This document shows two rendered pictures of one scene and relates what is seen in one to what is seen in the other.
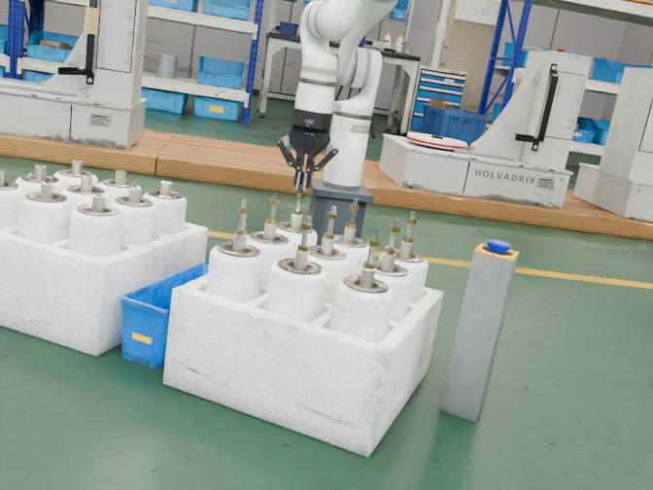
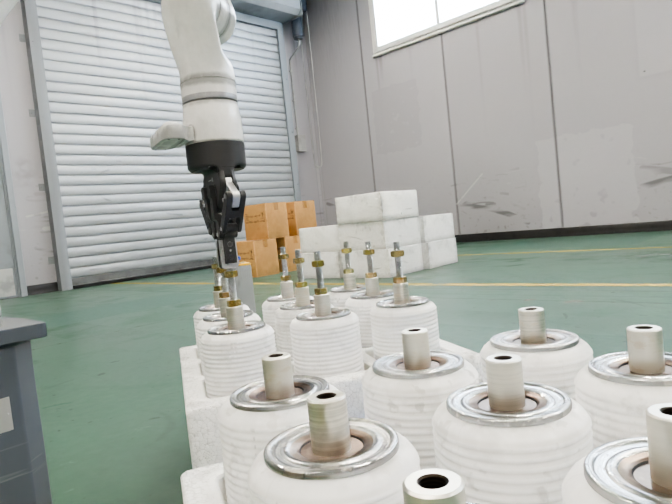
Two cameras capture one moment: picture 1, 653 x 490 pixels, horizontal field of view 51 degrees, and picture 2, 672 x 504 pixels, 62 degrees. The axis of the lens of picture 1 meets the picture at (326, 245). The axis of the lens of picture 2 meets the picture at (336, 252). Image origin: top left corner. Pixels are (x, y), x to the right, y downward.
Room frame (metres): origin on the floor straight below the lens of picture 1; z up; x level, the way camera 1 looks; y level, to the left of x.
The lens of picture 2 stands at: (1.69, 0.73, 0.38)
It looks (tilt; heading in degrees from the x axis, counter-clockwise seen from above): 3 degrees down; 234
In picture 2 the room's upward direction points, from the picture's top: 6 degrees counter-clockwise
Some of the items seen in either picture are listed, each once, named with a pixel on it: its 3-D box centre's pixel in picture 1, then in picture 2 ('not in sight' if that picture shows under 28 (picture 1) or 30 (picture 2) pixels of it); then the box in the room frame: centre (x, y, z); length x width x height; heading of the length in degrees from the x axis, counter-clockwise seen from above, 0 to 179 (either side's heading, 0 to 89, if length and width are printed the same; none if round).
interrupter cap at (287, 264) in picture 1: (299, 266); (373, 295); (1.11, 0.04, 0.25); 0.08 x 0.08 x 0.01
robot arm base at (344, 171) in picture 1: (346, 152); not in sight; (1.67, -0.01, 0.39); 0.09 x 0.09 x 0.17; 9
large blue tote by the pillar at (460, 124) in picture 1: (450, 131); not in sight; (5.87, -0.88, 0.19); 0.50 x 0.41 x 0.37; 14
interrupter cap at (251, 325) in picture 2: (294, 227); (236, 328); (1.37, 0.07, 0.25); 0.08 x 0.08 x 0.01
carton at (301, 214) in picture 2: not in sight; (295, 218); (-1.05, -3.55, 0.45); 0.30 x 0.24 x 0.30; 97
